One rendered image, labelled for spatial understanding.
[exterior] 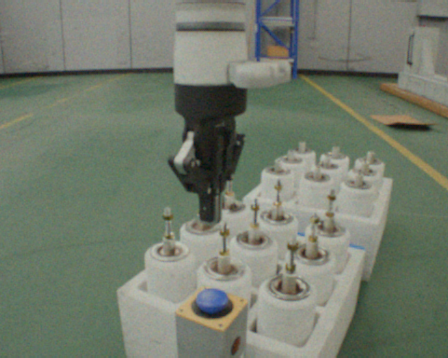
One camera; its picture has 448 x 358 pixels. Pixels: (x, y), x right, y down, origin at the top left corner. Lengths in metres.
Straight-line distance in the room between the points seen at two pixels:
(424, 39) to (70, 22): 5.41
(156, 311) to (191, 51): 0.50
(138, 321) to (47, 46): 6.94
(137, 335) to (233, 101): 0.56
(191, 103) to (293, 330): 0.42
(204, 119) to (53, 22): 7.12
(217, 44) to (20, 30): 7.43
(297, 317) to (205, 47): 0.44
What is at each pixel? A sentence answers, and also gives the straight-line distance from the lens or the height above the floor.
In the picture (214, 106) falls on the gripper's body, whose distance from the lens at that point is 0.39.
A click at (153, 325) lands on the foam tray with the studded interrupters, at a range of 0.79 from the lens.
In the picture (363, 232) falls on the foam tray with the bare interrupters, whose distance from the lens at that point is 1.12.
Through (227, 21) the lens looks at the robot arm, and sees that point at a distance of 0.39.
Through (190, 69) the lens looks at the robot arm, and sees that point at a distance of 0.39.
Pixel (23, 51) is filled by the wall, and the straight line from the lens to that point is 7.76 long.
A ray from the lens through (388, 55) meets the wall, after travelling 7.25.
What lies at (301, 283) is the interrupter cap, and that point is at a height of 0.25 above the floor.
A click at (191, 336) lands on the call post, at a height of 0.29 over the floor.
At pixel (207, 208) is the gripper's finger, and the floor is 0.46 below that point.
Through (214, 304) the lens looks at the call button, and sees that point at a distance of 0.51.
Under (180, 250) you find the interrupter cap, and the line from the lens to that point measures 0.77.
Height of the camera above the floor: 0.64
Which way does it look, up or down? 20 degrees down
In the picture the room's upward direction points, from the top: straight up
